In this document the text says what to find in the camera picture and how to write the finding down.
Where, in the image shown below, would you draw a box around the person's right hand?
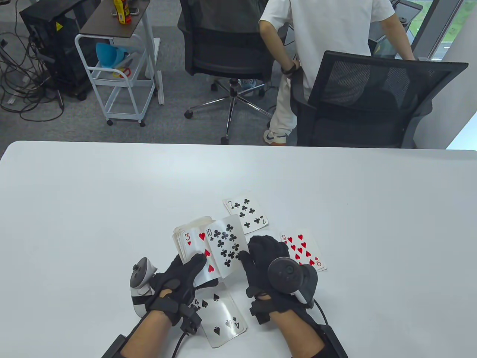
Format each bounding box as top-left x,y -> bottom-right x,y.
238,235 -> 313,314

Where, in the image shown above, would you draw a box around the person's left hand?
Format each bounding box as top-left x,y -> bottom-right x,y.
145,252 -> 219,327

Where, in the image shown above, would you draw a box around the black spades playing card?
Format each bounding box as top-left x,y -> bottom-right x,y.
194,291 -> 248,348

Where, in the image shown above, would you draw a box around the deck of playing cards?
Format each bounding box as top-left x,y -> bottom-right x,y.
173,216 -> 224,288

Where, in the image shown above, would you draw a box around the person's right forearm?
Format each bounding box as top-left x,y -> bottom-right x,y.
270,311 -> 325,358

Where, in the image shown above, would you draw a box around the black forearm sensor box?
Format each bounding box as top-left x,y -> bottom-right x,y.
319,325 -> 349,358
101,335 -> 127,358

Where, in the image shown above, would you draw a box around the person's left forearm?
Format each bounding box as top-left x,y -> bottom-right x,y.
121,310 -> 172,358

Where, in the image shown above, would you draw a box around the grey white handheld controller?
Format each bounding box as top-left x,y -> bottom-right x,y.
130,257 -> 158,317
268,257 -> 318,308

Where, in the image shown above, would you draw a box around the black chair with chrome base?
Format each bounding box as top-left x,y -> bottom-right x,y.
177,0 -> 284,145

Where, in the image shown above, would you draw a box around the black mesh office chair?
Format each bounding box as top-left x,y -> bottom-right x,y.
290,50 -> 469,149

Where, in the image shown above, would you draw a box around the white rolling cart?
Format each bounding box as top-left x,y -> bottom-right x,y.
75,33 -> 157,127

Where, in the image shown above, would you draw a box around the black computer tower glass panel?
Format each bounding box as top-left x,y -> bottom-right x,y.
368,26 -> 415,59

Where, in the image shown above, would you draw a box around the blue plastic funnel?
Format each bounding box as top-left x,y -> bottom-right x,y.
96,42 -> 125,69

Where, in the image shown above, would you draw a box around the black computer tower yellow sticker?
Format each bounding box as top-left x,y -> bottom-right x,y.
19,0 -> 101,100

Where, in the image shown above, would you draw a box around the white side table brown top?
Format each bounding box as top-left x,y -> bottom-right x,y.
80,0 -> 164,106

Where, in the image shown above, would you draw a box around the dark grey desk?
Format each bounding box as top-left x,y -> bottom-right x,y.
389,0 -> 423,23

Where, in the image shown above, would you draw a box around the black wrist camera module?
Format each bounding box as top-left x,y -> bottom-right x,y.
180,304 -> 203,335
250,298 -> 278,325

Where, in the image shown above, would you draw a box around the black glove cable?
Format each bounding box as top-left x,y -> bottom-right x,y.
172,332 -> 187,358
313,298 -> 329,329

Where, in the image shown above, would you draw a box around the tangle of black floor cables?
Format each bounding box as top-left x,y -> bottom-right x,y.
0,22 -> 67,122

